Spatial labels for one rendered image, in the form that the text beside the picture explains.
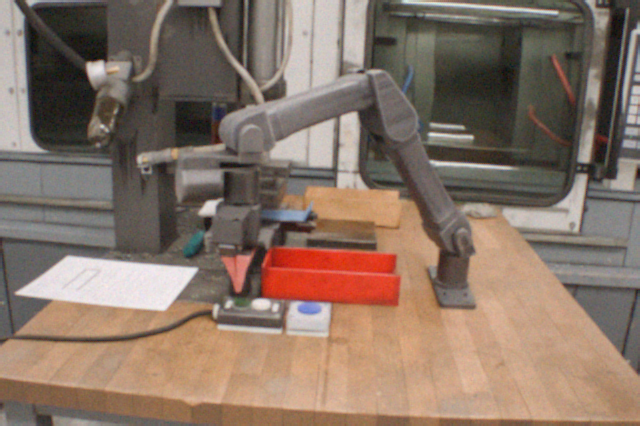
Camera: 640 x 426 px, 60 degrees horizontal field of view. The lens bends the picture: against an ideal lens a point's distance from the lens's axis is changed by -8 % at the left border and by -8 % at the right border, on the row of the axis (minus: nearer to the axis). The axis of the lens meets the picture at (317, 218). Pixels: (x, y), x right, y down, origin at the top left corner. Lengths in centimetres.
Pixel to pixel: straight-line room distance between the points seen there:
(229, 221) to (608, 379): 61
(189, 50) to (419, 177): 52
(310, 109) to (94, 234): 136
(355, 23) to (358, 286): 96
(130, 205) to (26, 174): 100
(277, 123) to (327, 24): 99
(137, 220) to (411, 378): 71
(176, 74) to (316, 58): 72
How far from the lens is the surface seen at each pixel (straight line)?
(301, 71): 188
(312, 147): 189
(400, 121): 98
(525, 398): 87
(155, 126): 126
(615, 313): 216
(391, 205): 153
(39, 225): 228
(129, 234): 134
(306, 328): 96
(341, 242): 136
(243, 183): 90
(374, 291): 108
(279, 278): 107
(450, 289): 116
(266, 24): 122
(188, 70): 123
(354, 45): 181
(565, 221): 196
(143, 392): 83
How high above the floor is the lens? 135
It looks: 16 degrees down
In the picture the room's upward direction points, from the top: 2 degrees clockwise
